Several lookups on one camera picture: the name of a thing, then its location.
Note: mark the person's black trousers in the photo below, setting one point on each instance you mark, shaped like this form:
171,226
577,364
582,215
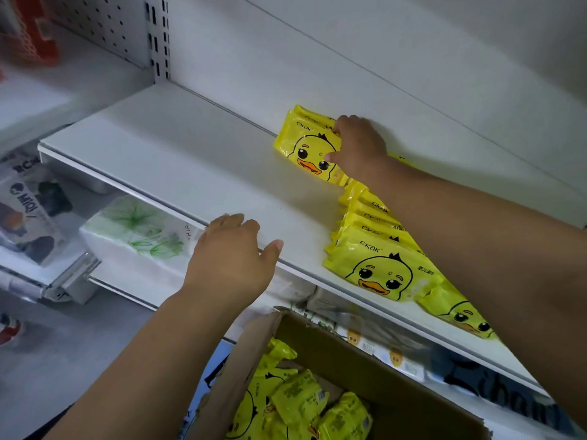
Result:
55,426

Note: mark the white pegboard shelf unit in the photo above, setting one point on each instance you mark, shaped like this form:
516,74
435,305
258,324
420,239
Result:
101,23

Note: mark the white duck tissue pack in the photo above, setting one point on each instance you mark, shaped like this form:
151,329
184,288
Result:
367,339

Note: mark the person's left hand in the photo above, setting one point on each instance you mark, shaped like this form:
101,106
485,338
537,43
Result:
229,266

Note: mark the yellow duck packet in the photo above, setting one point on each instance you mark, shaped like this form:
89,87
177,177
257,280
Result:
307,151
312,112

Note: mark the brown cardboard box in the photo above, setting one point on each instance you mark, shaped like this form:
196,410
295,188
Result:
413,398

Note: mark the white blue plastic bag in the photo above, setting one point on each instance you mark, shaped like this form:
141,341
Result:
204,385

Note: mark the white metal shelf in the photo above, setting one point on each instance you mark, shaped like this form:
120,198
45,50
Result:
165,151

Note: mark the person's left forearm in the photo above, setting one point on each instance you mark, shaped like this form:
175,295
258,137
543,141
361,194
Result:
138,380

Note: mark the person's right forearm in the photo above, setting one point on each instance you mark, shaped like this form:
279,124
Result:
495,252

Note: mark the green white tissue pack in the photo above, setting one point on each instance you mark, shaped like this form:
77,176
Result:
138,229

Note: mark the person's right hand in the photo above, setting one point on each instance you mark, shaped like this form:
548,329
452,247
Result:
359,151

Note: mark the MIQI boxes with fruit print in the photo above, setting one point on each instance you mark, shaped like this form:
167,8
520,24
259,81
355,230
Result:
32,211

